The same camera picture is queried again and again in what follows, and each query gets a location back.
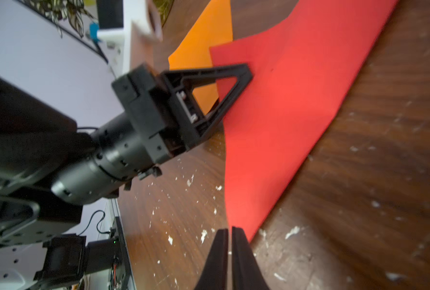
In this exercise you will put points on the orange square paper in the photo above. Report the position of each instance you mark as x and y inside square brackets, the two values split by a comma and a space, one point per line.
[213, 27]

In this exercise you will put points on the potted artificial plant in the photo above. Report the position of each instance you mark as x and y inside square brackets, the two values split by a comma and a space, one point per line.
[80, 16]

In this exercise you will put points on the red square paper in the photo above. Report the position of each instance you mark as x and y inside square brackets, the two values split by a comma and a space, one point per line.
[302, 70]

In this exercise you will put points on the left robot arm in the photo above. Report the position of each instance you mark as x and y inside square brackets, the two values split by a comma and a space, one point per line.
[49, 169]

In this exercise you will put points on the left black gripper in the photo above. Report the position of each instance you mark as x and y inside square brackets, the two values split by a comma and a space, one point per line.
[149, 112]

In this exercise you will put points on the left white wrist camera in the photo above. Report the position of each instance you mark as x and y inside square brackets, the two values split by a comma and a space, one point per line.
[133, 27]

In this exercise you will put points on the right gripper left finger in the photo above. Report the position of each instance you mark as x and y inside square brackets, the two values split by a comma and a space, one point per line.
[214, 274]

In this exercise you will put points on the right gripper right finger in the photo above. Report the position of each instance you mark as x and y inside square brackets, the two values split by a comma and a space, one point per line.
[245, 270]

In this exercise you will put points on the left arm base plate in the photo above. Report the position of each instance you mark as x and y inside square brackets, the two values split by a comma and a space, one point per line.
[121, 275]

